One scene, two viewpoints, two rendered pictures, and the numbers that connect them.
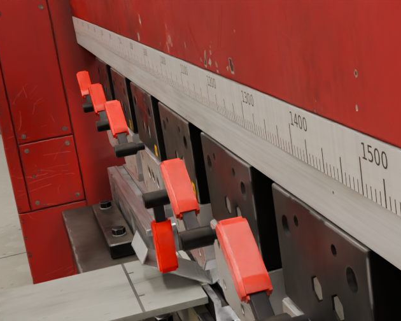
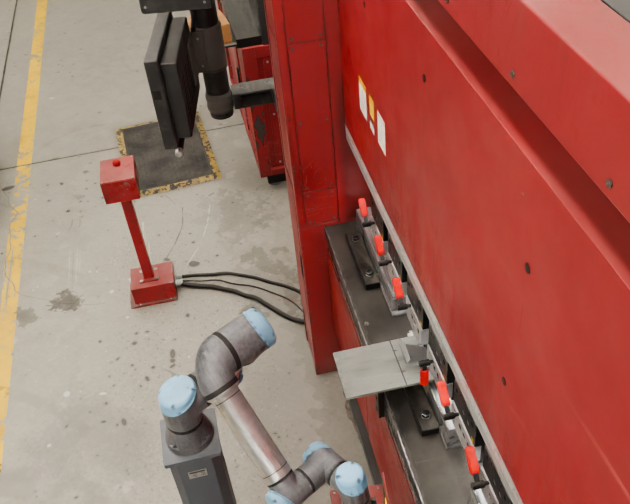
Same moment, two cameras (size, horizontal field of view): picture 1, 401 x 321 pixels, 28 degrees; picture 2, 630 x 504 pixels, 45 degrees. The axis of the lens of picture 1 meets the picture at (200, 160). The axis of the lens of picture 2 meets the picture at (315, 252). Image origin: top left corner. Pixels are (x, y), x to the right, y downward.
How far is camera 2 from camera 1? 1.43 m
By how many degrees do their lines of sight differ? 26
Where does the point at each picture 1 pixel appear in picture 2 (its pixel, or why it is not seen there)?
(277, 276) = (478, 448)
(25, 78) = (312, 157)
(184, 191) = (445, 398)
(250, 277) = (474, 469)
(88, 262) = (352, 290)
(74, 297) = (372, 365)
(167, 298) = (416, 376)
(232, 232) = (470, 453)
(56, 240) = (319, 241)
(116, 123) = (398, 292)
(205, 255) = not seen: hidden behind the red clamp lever
